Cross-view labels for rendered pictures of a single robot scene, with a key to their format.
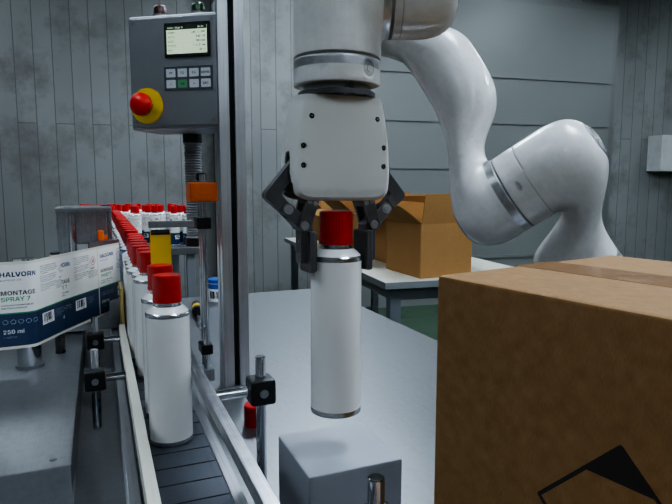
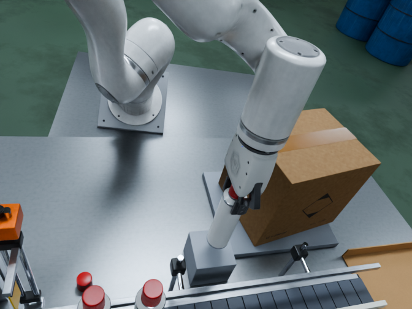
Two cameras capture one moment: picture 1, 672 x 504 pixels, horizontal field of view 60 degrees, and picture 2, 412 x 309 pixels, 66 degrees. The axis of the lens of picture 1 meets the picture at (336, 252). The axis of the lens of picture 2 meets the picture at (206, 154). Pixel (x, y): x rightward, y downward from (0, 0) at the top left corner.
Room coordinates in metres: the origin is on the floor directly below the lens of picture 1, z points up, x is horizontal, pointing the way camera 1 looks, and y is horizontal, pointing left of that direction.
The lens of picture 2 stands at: (0.67, 0.43, 1.60)
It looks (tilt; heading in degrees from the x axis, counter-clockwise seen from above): 42 degrees down; 268
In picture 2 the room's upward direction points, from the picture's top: 16 degrees clockwise
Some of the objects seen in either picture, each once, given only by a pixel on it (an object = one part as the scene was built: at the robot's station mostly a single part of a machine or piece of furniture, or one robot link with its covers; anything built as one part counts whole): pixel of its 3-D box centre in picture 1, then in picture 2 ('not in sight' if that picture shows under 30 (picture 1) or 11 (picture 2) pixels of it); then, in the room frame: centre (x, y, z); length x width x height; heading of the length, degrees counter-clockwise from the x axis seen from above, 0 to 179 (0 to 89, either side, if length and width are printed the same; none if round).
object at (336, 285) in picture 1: (335, 312); (228, 213); (0.57, 0.00, 1.06); 0.05 x 0.05 x 0.20
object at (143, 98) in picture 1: (142, 104); not in sight; (0.99, 0.33, 1.32); 0.04 x 0.03 x 0.04; 77
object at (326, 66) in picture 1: (338, 78); (262, 129); (0.58, 0.00, 1.29); 0.09 x 0.08 x 0.03; 112
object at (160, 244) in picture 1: (160, 249); (14, 294); (0.87, 0.26, 1.09); 0.03 x 0.01 x 0.06; 112
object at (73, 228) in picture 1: (89, 266); not in sight; (1.27, 0.55, 1.01); 0.14 x 0.13 x 0.26; 22
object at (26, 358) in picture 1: (26, 312); not in sight; (0.97, 0.53, 0.97); 0.05 x 0.05 x 0.19
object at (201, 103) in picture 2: not in sight; (180, 125); (0.77, -0.56, 0.81); 0.90 x 0.90 x 0.04; 16
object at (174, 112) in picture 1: (186, 76); not in sight; (1.04, 0.26, 1.38); 0.17 x 0.10 x 0.19; 77
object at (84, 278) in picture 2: (255, 413); (84, 281); (0.84, 0.12, 0.85); 0.03 x 0.03 x 0.03
